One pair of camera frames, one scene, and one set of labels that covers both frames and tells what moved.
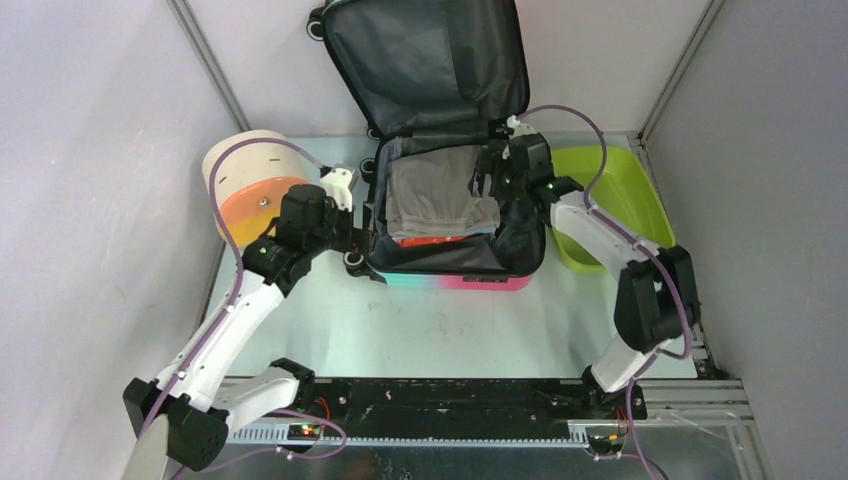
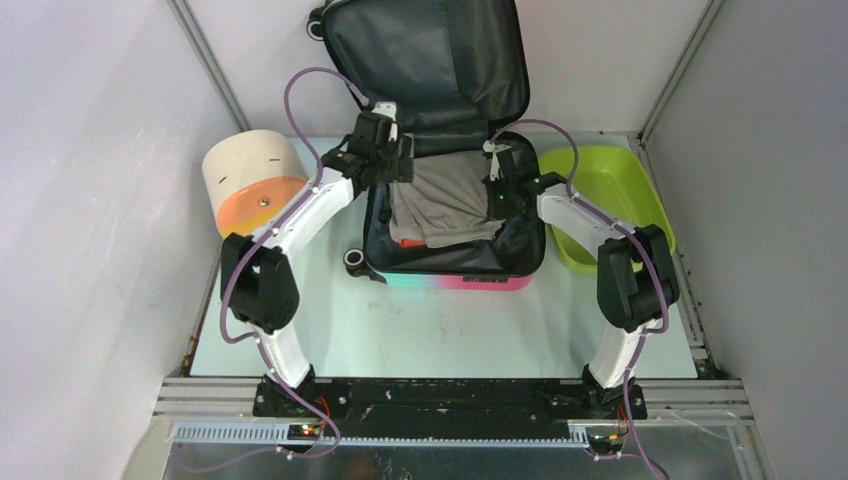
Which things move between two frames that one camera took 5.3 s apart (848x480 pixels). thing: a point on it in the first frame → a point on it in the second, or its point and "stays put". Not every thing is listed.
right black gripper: x=497 y=165 → x=496 y=211
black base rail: x=444 y=402 stays put
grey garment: x=427 y=193 stays put
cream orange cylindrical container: x=251 y=179 stays put
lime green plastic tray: x=624 y=194 stays put
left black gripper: x=359 y=239 → x=401 y=169
